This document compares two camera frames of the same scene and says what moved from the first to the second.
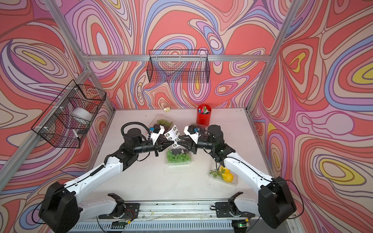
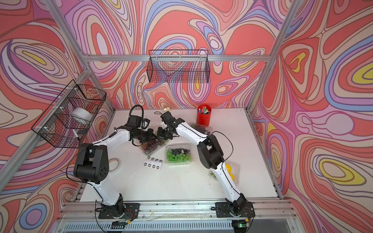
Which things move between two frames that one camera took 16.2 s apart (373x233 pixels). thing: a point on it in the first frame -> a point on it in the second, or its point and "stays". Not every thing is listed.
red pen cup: (203, 115) stays
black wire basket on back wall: (181, 66) stays
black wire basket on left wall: (67, 119) stays
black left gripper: (160, 146) -> (150, 135)
